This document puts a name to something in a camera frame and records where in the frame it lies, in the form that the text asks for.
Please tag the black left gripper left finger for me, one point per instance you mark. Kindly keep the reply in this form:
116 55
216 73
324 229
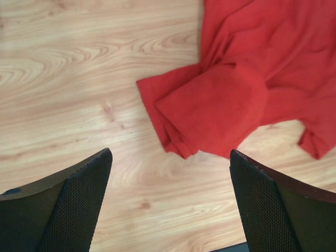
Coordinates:
72 224

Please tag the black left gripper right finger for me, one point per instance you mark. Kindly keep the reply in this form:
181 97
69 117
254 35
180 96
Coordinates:
264 218

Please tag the red t-shirt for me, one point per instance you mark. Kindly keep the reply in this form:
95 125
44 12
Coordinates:
262 62

